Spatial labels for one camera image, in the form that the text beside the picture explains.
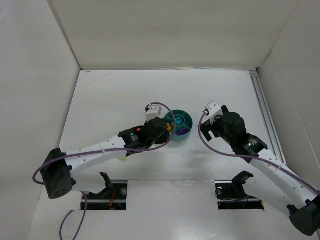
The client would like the yellow orange square lego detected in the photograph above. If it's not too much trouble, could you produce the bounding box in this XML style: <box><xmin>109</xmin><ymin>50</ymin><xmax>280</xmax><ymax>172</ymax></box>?
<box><xmin>166</xmin><ymin>123</ymin><xmax>173</xmax><ymax>132</ymax></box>

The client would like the dark purple long lego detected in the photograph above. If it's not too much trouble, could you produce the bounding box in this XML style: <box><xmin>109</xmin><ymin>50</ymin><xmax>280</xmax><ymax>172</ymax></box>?
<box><xmin>177</xmin><ymin>127</ymin><xmax>190</xmax><ymax>136</ymax></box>

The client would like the teal oval lego piece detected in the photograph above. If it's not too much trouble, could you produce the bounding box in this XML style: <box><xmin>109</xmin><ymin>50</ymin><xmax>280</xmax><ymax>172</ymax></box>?
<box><xmin>175</xmin><ymin>116</ymin><xmax>184</xmax><ymax>125</ymax></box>

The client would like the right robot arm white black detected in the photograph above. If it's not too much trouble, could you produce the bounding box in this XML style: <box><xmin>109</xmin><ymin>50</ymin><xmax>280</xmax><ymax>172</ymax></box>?
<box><xmin>198</xmin><ymin>101</ymin><xmax>320</xmax><ymax>236</ymax></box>

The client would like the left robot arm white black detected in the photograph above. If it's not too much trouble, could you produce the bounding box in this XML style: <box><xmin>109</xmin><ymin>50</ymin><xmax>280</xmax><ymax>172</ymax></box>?
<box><xmin>39</xmin><ymin>117</ymin><xmax>170</xmax><ymax>199</ymax></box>

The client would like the teal round divided container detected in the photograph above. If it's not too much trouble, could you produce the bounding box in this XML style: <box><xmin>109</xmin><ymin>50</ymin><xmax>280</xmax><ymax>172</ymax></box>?
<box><xmin>164</xmin><ymin>109</ymin><xmax>193</xmax><ymax>142</ymax></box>

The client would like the light green lego lower left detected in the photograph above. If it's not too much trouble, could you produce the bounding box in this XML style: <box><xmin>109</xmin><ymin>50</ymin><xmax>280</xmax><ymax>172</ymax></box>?
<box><xmin>118</xmin><ymin>157</ymin><xmax>128</xmax><ymax>161</ymax></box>

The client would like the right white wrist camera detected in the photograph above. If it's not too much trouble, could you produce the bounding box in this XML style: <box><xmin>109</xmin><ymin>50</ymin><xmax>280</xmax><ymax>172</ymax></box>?
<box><xmin>205</xmin><ymin>101</ymin><xmax>223</xmax><ymax>125</ymax></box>

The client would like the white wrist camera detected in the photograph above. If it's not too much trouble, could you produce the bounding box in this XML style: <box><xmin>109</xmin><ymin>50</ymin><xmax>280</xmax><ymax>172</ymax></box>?
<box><xmin>205</xmin><ymin>101</ymin><xmax>223</xmax><ymax>125</ymax></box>
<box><xmin>145</xmin><ymin>104</ymin><xmax>162</xmax><ymax>122</ymax></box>

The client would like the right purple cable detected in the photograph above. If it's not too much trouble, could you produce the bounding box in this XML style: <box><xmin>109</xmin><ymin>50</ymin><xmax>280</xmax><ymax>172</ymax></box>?
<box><xmin>198</xmin><ymin>112</ymin><xmax>320</xmax><ymax>198</ymax></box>

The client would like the purple cable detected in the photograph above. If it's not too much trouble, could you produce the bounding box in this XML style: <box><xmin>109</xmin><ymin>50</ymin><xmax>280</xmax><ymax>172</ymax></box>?
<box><xmin>32</xmin><ymin>101</ymin><xmax>175</xmax><ymax>240</ymax></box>
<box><xmin>198</xmin><ymin>112</ymin><xmax>320</xmax><ymax>198</ymax></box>

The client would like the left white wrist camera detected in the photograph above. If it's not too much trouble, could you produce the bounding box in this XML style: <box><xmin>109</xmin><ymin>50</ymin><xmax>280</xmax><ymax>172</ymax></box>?
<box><xmin>145</xmin><ymin>104</ymin><xmax>162</xmax><ymax>122</ymax></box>

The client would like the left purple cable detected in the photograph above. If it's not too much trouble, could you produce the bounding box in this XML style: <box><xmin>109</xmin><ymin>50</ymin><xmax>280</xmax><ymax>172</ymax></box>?
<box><xmin>32</xmin><ymin>101</ymin><xmax>175</xmax><ymax>240</ymax></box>

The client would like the aluminium rail right side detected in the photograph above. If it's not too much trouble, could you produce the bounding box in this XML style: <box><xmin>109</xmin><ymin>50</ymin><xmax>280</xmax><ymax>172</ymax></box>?
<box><xmin>249</xmin><ymin>70</ymin><xmax>285</xmax><ymax>161</ymax></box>

